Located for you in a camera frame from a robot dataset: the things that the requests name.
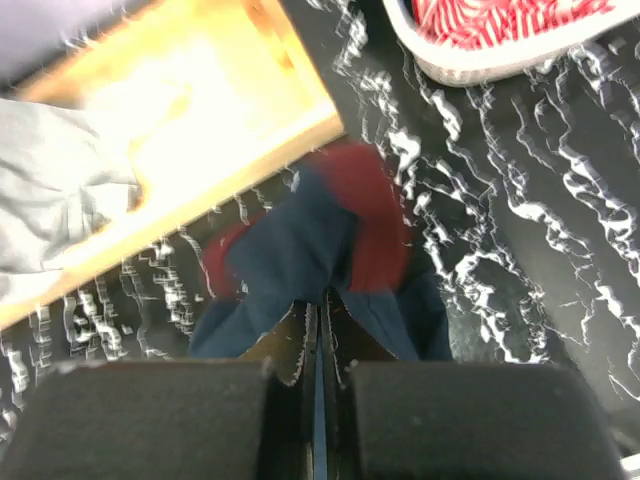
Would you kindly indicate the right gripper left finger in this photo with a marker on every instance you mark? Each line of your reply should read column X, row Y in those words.
column 248, row 418

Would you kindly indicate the navy garment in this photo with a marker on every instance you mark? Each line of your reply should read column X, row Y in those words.
column 341, row 229

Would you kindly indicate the red striped tank top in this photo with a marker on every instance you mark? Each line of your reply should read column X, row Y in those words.
column 475, row 25

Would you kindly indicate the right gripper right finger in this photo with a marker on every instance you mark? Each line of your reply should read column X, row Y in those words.
column 391, row 419

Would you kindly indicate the wooden clothes rack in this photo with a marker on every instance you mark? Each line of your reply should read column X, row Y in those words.
column 234, row 97

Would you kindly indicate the black marble mat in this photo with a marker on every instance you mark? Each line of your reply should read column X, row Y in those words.
column 525, row 200

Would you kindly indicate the white laundry basket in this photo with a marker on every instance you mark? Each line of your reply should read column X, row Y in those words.
column 461, row 68

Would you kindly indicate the grey tank top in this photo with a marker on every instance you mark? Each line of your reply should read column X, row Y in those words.
column 65, row 174

